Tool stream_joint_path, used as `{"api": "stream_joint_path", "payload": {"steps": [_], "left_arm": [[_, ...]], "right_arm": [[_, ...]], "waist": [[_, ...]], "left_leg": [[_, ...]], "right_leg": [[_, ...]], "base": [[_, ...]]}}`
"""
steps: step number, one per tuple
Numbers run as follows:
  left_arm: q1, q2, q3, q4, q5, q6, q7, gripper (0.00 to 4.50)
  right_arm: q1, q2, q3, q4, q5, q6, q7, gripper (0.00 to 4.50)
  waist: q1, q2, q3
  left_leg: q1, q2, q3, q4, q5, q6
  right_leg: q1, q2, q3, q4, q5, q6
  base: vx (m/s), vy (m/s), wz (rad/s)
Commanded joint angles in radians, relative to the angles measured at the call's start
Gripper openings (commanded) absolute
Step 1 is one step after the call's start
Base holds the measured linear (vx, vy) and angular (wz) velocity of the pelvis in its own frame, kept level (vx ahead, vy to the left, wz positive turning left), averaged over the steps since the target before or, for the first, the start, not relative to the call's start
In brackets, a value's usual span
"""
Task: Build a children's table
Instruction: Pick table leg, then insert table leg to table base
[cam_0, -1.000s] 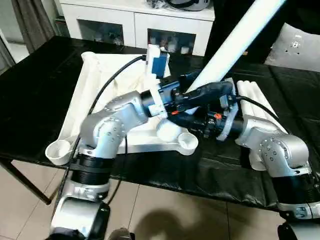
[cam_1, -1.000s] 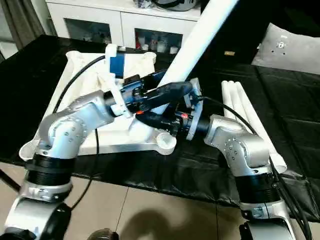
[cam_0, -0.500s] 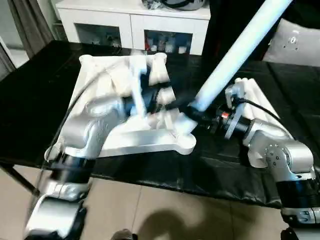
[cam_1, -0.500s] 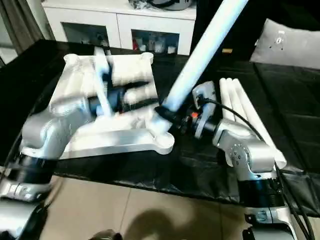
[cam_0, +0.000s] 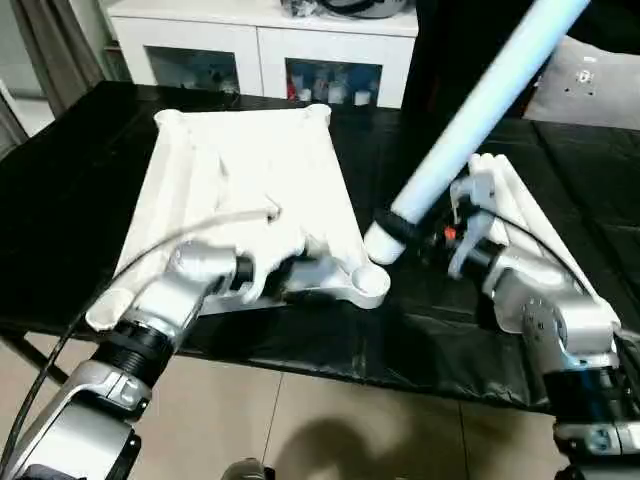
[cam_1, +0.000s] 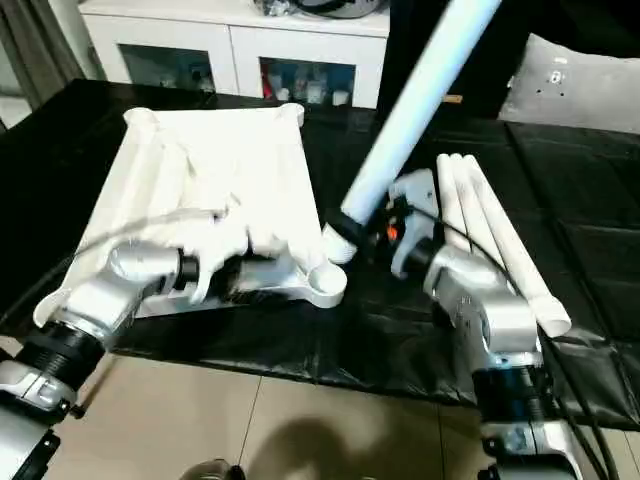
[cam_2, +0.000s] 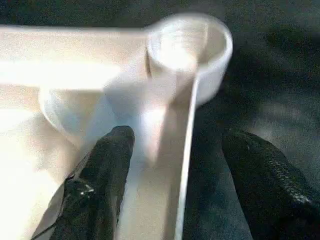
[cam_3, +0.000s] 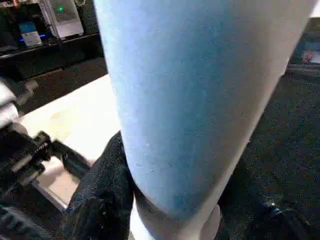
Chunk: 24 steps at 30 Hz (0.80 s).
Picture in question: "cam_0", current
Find white plastic table top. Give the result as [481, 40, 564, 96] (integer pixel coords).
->
[85, 103, 392, 332]

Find white plastic table leg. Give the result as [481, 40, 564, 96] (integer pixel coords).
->
[468, 155, 531, 251]
[362, 0, 593, 267]
[480, 153, 571, 281]
[492, 152, 603, 301]

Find grey cushion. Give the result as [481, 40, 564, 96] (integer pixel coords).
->
[525, 38, 640, 127]

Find dark items on cabinet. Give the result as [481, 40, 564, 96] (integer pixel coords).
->
[280, 0, 417, 21]

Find white glass-door cabinet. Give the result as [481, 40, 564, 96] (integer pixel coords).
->
[105, 0, 420, 110]

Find black table mat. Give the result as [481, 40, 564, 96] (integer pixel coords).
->
[0, 82, 640, 413]

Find grey curtain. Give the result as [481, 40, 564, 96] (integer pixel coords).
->
[8, 0, 117, 113]

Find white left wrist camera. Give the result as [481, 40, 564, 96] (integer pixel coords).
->
[234, 224, 307, 303]

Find black metal frame leg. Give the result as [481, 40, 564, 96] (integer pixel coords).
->
[0, 335, 63, 381]

